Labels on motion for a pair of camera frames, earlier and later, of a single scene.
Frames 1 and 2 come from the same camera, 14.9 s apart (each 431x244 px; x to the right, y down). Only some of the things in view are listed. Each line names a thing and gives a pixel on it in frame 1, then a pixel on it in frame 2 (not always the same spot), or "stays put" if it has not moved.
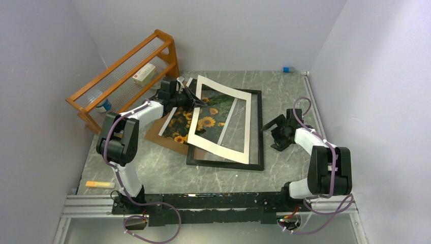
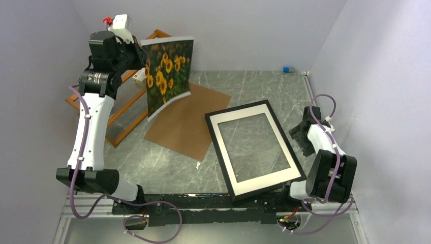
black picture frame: x=254 y=166 → x=237 y=197
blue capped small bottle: x=288 y=69 stays put
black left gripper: x=193 y=101 → x=142 y=57
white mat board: x=210 y=145 → x=251 y=184
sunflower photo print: x=215 y=109 → x=167 y=75
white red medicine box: x=144 y=75 stays put
